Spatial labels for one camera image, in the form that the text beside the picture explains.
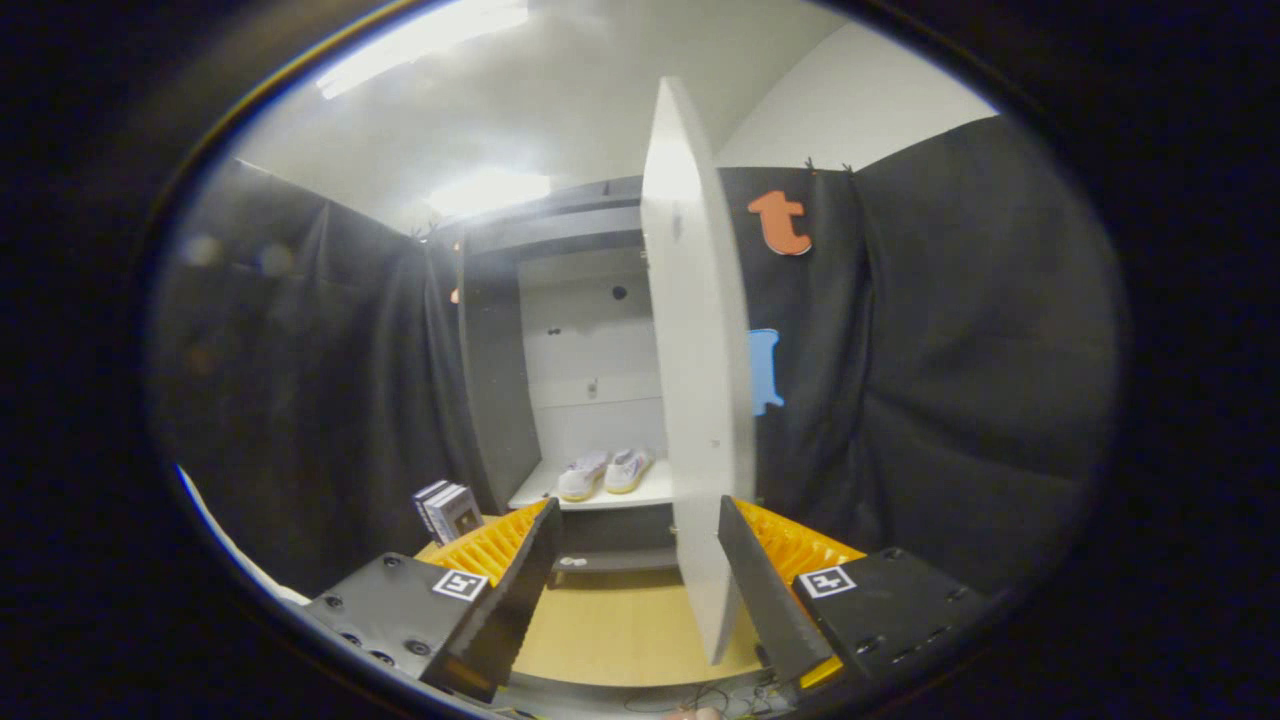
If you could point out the black backdrop cloth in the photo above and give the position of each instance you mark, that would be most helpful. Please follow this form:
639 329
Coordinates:
950 350

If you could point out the ceiling light panel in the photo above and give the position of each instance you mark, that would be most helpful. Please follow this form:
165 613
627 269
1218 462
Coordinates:
420 40
490 192

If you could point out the grey illustrated cover book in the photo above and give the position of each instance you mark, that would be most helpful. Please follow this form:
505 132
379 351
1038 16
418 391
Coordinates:
458 515

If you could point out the white shoe cabinet door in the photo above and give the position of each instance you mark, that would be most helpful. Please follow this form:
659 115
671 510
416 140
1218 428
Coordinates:
700 350

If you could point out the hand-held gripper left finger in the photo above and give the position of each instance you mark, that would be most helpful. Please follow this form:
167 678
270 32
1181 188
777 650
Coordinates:
512 600

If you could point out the white striped shoe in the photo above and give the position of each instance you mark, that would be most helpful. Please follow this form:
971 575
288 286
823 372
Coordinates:
582 478
628 470

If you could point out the blue spine book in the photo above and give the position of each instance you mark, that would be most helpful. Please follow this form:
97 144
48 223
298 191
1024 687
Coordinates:
425 500

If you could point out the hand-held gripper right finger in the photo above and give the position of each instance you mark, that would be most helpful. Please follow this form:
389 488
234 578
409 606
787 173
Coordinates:
765 600

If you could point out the dark grey shoe cabinet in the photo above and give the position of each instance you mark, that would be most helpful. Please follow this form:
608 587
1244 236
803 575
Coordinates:
495 380

